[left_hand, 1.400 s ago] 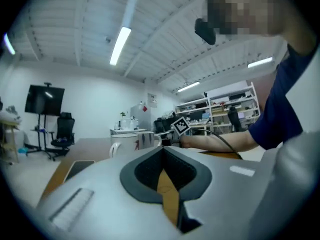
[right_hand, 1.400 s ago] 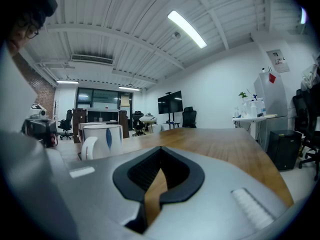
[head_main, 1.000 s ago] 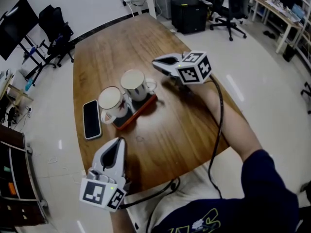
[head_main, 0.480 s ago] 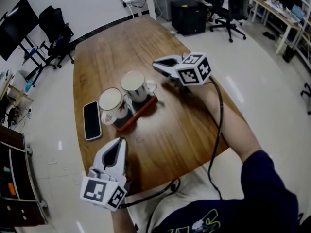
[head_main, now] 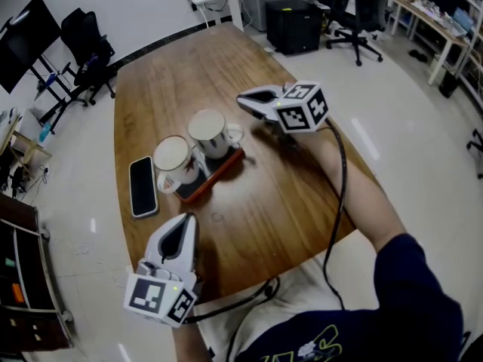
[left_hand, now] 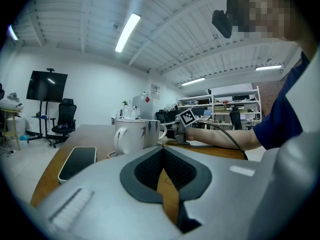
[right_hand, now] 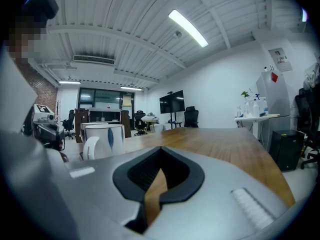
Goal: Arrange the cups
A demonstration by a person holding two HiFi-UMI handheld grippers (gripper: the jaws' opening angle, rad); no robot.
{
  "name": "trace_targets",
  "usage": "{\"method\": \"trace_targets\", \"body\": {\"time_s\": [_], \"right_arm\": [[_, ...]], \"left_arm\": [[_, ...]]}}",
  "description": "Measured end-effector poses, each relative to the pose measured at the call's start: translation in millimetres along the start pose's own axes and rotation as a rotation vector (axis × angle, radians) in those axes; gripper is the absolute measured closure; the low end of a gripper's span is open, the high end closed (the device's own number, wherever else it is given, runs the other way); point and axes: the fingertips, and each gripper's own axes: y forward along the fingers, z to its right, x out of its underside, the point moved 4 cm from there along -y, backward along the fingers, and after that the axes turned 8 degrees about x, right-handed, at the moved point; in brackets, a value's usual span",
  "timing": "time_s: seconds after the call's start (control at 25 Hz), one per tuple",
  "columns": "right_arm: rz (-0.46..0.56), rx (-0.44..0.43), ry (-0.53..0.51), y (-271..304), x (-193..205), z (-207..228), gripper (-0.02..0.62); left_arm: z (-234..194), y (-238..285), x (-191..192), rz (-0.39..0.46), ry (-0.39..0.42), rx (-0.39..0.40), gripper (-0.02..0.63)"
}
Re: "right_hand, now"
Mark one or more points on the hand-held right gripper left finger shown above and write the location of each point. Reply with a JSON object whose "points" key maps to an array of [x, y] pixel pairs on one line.
{"points": [[100, 191]]}

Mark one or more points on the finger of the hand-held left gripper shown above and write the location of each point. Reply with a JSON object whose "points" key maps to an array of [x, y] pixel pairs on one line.
{"points": [[52, 134]]}

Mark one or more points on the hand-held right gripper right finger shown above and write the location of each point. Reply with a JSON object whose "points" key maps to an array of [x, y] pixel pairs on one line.
{"points": [[220, 196]]}

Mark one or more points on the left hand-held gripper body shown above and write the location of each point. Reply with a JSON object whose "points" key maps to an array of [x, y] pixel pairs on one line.
{"points": [[41, 115]]}

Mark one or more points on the white mug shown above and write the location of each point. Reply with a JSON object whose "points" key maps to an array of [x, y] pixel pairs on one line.
{"points": [[105, 144]]}

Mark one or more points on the black coat rack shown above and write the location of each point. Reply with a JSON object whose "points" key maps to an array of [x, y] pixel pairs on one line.
{"points": [[58, 111]]}

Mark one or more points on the black office chair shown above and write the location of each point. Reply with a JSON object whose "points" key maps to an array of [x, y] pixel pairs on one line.
{"points": [[139, 119], [191, 116], [310, 114], [69, 124]]}

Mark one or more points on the person's white clothing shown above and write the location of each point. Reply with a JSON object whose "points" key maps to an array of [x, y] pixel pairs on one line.
{"points": [[15, 96]]}

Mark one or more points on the ceiling tube light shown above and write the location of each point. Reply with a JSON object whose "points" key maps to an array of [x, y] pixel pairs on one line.
{"points": [[69, 82], [187, 27], [130, 88]]}

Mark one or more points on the brown wheeled cabinet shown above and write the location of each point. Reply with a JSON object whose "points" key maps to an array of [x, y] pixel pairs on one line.
{"points": [[126, 121]]}

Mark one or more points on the person's head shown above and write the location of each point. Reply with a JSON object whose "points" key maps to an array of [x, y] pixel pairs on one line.
{"points": [[25, 41]]}

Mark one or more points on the ceiling air vent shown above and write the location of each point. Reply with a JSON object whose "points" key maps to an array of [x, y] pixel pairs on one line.
{"points": [[93, 60]]}

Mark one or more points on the black mini cabinet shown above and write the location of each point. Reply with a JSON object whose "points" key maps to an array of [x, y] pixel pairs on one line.
{"points": [[285, 149]]}

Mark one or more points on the beige roller blind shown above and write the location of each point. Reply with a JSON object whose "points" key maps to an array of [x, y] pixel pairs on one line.
{"points": [[126, 100]]}

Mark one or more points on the white desk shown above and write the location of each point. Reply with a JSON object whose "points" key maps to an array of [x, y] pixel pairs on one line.
{"points": [[250, 119]]}

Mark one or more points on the wooden side table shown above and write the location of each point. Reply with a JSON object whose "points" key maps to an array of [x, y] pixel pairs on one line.
{"points": [[152, 126]]}

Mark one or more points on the white waste bin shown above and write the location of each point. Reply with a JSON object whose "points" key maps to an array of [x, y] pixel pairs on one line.
{"points": [[160, 127]]}

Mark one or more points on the black television stand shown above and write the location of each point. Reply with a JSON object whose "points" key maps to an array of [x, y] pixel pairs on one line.
{"points": [[173, 120]]}

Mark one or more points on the grey crumpled clothes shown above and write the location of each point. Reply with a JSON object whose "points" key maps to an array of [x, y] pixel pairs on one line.
{"points": [[150, 114]]}

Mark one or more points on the white spray bottle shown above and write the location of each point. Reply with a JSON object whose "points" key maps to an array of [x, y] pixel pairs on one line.
{"points": [[256, 110]]}

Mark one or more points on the black television screen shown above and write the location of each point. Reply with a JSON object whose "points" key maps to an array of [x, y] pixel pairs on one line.
{"points": [[172, 102]]}

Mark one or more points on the potted green plant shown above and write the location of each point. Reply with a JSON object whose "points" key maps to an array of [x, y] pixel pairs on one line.
{"points": [[245, 94]]}

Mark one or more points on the grey refrigerator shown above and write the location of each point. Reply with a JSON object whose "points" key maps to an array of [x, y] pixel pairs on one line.
{"points": [[275, 96]]}

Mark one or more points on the black webcam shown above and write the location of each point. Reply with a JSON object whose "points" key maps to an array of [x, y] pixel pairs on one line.
{"points": [[170, 92]]}

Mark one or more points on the red fridge sticker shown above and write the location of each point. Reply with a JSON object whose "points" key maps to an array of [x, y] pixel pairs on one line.
{"points": [[274, 77]]}

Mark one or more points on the pile of light clothes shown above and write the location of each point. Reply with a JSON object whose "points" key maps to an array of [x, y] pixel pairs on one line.
{"points": [[312, 76]]}

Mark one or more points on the ceiling smoke detector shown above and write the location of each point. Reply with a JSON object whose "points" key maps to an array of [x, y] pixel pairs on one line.
{"points": [[177, 34]]}

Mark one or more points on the black head-worn camera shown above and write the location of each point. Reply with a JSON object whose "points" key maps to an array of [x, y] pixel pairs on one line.
{"points": [[42, 5]]}

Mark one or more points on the grey wall panel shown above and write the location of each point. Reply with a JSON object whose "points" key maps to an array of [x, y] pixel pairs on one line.
{"points": [[280, 59]]}

